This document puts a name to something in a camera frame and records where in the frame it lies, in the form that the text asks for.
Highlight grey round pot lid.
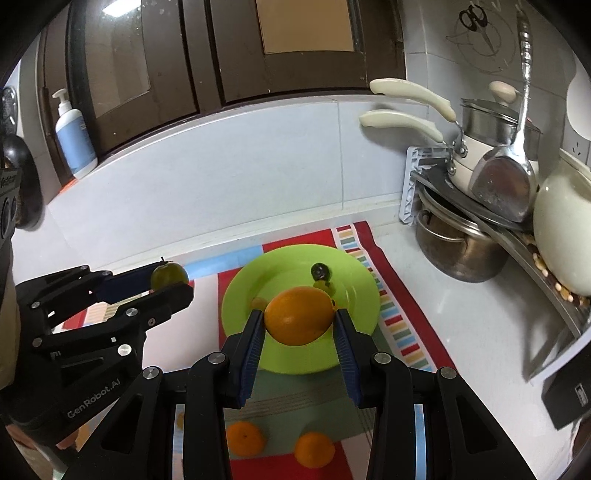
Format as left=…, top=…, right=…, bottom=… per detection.
left=418, top=166, right=532, bottom=234

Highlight patchwork printed tablecloth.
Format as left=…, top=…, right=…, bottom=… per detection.
left=60, top=222, right=455, bottom=480

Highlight steel and white dish rack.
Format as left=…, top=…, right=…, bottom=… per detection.
left=399, top=145, right=591, bottom=381

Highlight round steel steamer rack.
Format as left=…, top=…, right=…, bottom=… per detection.
left=0, top=85, right=19, bottom=134

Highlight steel spatula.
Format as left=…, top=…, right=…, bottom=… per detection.
left=468, top=9, right=539, bottom=222

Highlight dark wooden window sash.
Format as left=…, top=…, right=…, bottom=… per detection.
left=39, top=0, right=204, bottom=155
left=203, top=0, right=407, bottom=109

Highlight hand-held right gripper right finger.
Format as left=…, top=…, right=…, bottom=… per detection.
left=333, top=308, right=522, bottom=480

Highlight black scissors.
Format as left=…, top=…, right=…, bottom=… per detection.
left=459, top=4, right=497, bottom=54

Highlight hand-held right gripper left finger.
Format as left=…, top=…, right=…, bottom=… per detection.
left=60, top=310, right=266, bottom=480

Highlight white ceramic pot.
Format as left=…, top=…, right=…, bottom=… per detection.
left=533, top=148, right=591, bottom=296

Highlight white wall socket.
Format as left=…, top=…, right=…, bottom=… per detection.
left=563, top=129, right=591, bottom=162

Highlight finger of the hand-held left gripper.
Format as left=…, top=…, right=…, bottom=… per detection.
left=16, top=265, right=155, bottom=319
left=32, top=286, right=194, bottom=365

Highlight green plate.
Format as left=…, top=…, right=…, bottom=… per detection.
left=222, top=246, right=382, bottom=374

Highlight white rice paddle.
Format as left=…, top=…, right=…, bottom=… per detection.
left=567, top=60, right=591, bottom=134

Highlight steel stockpot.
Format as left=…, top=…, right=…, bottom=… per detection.
left=414, top=187, right=511, bottom=283

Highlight row of small pebbles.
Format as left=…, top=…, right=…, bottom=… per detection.
left=524, top=233, right=589, bottom=305

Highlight orange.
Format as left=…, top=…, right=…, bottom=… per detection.
left=294, top=431, right=336, bottom=469
left=226, top=421, right=266, bottom=459
left=264, top=286, right=335, bottom=348

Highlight green citrus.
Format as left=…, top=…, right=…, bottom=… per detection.
left=150, top=257, right=190, bottom=292

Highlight pot lid with cream knob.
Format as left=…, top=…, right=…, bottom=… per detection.
left=459, top=80, right=539, bottom=125

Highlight cream-handled saucepan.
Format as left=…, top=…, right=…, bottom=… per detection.
left=369, top=78, right=542, bottom=153
left=359, top=110, right=541, bottom=195

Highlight black knife block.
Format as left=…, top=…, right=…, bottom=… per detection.
left=541, top=351, right=591, bottom=431

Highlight blue white pump bottle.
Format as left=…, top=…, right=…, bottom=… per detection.
left=52, top=89, right=99, bottom=181

